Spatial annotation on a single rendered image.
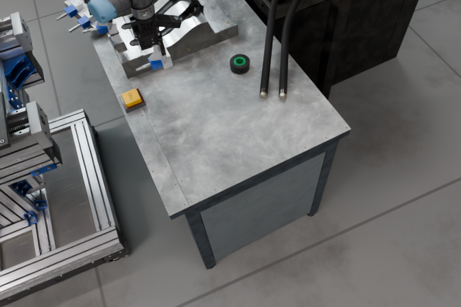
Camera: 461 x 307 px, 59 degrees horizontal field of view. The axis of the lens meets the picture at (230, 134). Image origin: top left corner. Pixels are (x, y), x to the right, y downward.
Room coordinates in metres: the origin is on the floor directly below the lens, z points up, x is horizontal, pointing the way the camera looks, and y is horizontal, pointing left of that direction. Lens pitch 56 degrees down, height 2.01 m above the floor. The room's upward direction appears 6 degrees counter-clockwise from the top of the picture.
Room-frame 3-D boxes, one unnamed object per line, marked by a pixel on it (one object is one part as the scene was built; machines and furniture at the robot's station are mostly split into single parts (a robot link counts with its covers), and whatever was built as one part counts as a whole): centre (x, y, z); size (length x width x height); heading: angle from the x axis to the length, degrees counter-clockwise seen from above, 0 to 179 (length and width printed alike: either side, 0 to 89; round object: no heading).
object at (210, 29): (1.34, 0.20, 0.87); 0.50 x 0.26 x 0.14; 111
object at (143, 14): (1.08, 0.23, 1.17); 0.08 x 0.08 x 0.05
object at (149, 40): (1.08, 0.24, 1.09); 0.09 x 0.08 x 0.12; 111
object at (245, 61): (1.12, -0.07, 0.82); 0.08 x 0.08 x 0.04
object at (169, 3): (1.34, 0.22, 0.92); 0.35 x 0.16 x 0.09; 111
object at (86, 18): (1.42, 0.58, 0.85); 0.13 x 0.05 x 0.05; 129
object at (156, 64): (1.07, 0.26, 0.93); 0.13 x 0.05 x 0.05; 111
